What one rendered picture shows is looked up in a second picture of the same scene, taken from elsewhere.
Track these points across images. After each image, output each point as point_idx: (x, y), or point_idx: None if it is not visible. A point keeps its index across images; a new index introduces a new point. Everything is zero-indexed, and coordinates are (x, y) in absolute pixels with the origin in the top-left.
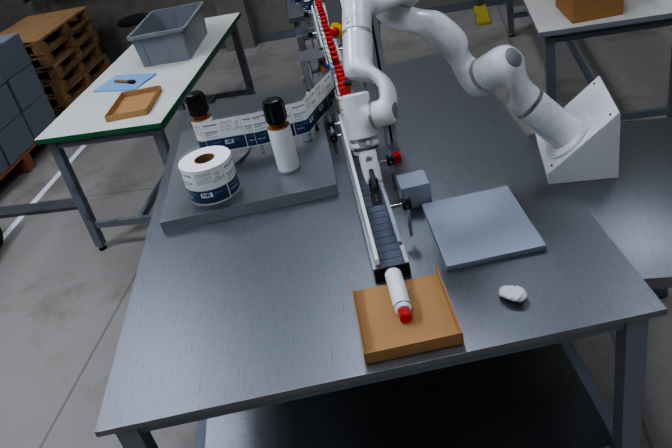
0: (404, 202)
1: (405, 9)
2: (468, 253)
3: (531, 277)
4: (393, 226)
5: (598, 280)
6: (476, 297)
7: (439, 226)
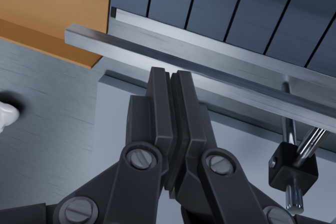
0: (280, 171)
1: None
2: (119, 132)
3: (41, 153)
4: (167, 65)
5: (16, 191)
6: (15, 71)
7: (245, 149)
